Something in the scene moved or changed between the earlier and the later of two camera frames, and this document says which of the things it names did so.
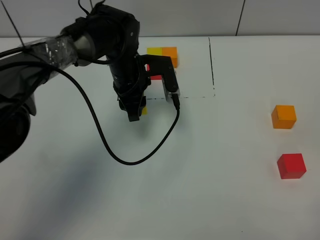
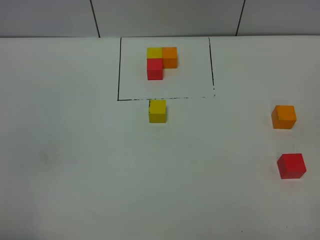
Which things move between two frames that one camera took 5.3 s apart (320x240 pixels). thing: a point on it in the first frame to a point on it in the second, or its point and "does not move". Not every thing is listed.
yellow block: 145,110 to 157,111
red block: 291,166 does not move
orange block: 283,116 does not move
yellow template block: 154,51 does not move
